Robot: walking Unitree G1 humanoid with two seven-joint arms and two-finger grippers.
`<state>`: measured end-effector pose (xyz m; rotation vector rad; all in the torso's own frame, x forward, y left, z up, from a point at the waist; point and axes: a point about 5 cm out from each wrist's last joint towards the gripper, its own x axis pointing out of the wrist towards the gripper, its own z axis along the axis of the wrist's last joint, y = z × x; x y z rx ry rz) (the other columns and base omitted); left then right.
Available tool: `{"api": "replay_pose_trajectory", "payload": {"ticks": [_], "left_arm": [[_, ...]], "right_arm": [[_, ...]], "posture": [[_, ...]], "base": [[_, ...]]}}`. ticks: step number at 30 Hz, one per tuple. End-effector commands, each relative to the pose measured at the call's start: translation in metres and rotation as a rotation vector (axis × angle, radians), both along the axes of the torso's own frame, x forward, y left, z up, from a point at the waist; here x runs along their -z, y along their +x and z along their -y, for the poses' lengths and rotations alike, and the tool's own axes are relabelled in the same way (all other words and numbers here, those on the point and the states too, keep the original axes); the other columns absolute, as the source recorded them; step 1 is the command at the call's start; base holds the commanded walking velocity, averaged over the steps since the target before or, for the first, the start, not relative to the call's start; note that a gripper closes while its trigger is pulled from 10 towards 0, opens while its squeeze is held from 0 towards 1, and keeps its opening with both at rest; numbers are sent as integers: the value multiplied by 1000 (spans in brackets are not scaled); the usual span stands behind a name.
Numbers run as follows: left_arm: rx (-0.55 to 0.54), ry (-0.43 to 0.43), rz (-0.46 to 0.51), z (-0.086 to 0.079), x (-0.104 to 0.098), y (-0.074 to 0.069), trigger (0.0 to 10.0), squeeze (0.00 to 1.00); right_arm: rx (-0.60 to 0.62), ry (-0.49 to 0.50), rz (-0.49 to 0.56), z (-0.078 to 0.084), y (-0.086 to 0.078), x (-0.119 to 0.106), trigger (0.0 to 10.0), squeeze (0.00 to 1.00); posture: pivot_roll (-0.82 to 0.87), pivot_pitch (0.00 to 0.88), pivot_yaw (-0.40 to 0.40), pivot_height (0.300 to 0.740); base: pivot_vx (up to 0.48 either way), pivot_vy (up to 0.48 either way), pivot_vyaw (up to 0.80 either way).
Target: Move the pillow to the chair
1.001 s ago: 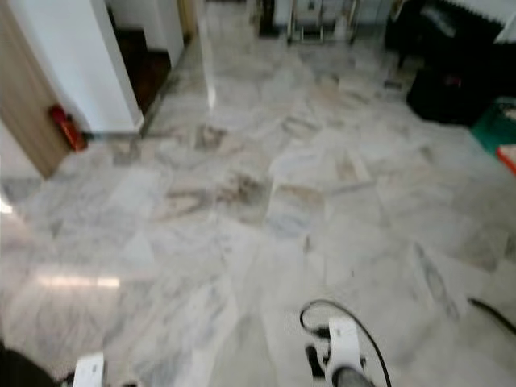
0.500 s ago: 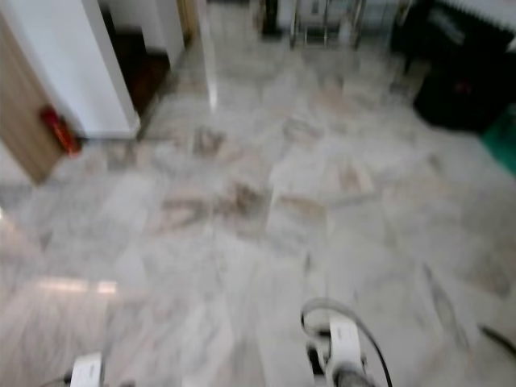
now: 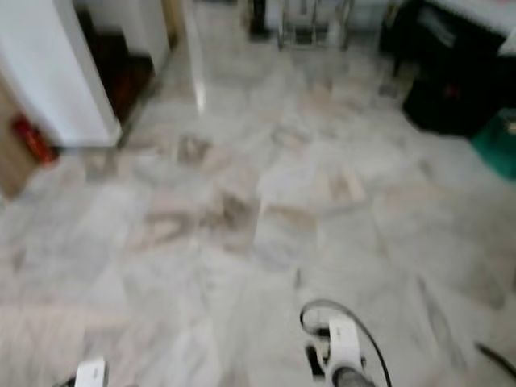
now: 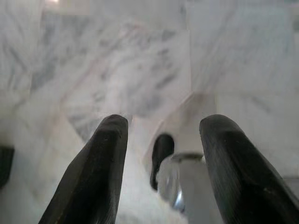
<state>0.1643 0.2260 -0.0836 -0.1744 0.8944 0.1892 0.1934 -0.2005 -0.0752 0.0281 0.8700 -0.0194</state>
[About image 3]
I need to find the black cabinet furniture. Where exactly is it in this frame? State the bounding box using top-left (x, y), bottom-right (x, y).
top-left (377, 0), bottom-right (516, 139)

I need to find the beige wooden panel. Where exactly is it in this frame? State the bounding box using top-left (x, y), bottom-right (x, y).
top-left (0, 75), bottom-right (43, 200)

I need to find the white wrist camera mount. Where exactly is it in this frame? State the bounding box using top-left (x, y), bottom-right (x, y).
top-left (326, 317), bottom-right (366, 380)
top-left (74, 358), bottom-right (109, 387)

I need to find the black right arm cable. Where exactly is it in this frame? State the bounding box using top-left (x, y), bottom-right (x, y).
top-left (299, 298), bottom-right (393, 387)

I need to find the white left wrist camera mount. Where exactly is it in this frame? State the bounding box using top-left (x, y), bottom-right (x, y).
top-left (74, 358), bottom-right (109, 387)

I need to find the metal frame stand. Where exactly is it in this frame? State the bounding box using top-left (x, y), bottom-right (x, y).
top-left (277, 0), bottom-right (356, 50)

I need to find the dark brown wooden cabinet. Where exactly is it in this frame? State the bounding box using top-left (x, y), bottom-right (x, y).
top-left (75, 6), bottom-right (156, 123)

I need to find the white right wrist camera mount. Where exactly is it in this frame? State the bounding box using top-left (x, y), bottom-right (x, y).
top-left (326, 317), bottom-right (366, 380)

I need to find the green mat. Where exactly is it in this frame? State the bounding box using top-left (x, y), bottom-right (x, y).
top-left (471, 108), bottom-right (516, 183)

